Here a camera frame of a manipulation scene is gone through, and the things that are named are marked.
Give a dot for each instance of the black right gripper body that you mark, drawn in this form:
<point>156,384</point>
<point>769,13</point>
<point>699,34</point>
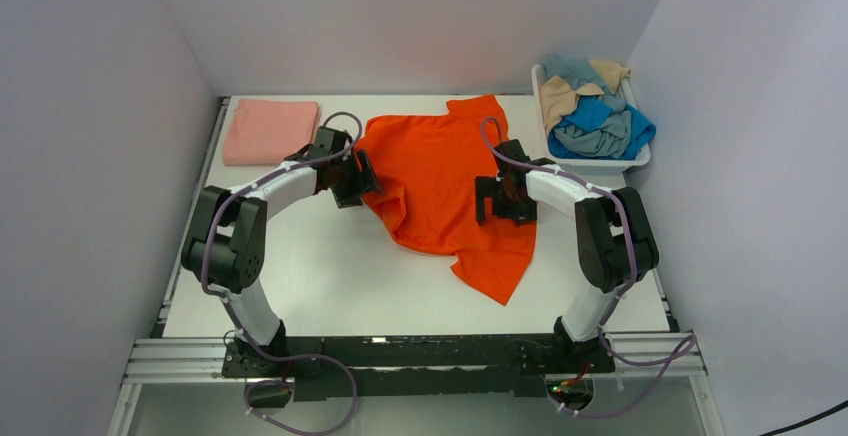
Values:
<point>516,207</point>

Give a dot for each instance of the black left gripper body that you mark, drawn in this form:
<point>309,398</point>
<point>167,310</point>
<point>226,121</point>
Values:
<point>348,172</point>

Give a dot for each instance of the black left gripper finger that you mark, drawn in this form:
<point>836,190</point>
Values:
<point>348,196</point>
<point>367,178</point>

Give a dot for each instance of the orange t shirt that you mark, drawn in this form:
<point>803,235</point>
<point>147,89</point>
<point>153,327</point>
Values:
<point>426,166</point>

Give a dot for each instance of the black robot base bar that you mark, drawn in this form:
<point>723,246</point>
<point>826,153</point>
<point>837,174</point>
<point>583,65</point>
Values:
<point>330,367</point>

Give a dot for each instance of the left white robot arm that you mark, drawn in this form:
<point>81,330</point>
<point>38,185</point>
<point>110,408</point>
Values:
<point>225,244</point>

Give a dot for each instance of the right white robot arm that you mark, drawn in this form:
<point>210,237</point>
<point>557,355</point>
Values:
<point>615,243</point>

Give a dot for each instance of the white laundry basket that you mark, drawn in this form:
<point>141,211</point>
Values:
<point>580,166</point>

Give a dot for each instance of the folded pink t shirt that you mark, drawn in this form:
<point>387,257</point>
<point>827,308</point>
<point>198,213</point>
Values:
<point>265,132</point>

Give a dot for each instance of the bright blue t shirt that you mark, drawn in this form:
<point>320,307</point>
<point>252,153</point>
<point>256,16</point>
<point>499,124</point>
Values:
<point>643,132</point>

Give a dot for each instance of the grey blue t shirt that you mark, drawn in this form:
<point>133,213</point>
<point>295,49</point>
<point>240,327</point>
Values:
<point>600,127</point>

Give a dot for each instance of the teal t shirt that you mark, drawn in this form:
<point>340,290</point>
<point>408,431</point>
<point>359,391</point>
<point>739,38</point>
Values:
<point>577,72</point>

